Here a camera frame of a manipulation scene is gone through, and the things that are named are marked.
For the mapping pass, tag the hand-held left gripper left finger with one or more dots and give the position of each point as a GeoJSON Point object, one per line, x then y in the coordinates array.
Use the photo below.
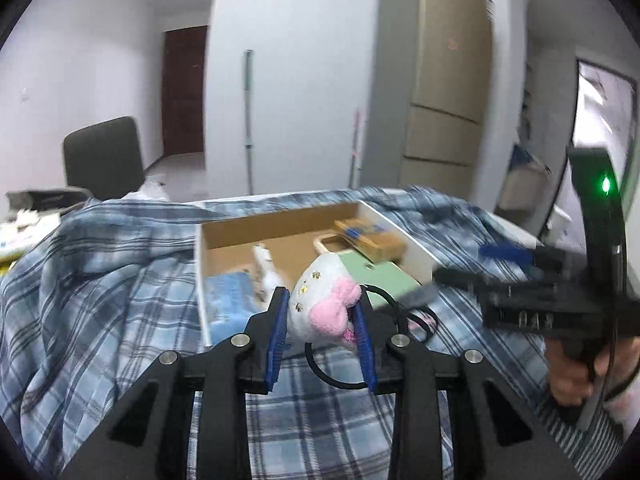
{"type": "Point", "coordinates": [277, 340]}

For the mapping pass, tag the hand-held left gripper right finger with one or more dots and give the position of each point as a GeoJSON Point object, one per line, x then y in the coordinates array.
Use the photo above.
{"type": "Point", "coordinates": [364, 345]}

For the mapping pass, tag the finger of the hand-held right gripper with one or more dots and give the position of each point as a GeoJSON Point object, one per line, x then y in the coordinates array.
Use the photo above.
{"type": "Point", "coordinates": [500, 252]}
{"type": "Point", "coordinates": [460, 281]}

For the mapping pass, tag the white plush toy pink bow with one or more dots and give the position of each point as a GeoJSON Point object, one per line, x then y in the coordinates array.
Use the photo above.
{"type": "Point", "coordinates": [320, 305]}

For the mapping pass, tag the light blue tissue pack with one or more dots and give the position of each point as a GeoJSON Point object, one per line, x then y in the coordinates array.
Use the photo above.
{"type": "Point", "coordinates": [230, 300]}

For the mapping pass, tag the small white soft item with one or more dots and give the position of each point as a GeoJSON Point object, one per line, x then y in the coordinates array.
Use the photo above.
{"type": "Point", "coordinates": [265, 270]}

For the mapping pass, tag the yellow blue cigarette pack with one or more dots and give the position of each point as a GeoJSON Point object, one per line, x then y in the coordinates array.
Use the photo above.
{"type": "Point", "coordinates": [370, 237]}

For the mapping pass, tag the shallow cardboard box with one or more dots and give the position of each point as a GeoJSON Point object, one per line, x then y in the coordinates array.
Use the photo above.
{"type": "Point", "coordinates": [235, 230]}

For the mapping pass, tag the person's right hand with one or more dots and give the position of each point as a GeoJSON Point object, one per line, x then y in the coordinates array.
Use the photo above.
{"type": "Point", "coordinates": [565, 377]}

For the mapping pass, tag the blue plaid cloth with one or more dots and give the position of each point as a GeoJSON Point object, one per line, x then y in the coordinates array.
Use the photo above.
{"type": "Point", "coordinates": [110, 285]}

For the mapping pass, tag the gold refrigerator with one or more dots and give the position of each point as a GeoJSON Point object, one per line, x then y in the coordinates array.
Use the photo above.
{"type": "Point", "coordinates": [440, 85]}

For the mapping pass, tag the white plastic bag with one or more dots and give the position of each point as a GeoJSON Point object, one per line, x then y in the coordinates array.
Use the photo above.
{"type": "Point", "coordinates": [155, 189]}

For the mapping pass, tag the dark grey chair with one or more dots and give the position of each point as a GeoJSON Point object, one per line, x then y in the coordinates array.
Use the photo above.
{"type": "Point", "coordinates": [102, 160]}

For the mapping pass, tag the dark brown door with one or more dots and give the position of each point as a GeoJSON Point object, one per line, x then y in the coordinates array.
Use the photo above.
{"type": "Point", "coordinates": [184, 90]}

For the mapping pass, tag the black bag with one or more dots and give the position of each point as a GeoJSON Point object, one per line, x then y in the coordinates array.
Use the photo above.
{"type": "Point", "coordinates": [47, 197]}

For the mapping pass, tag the pile of papers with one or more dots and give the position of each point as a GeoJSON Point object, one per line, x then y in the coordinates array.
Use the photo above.
{"type": "Point", "coordinates": [25, 232]}

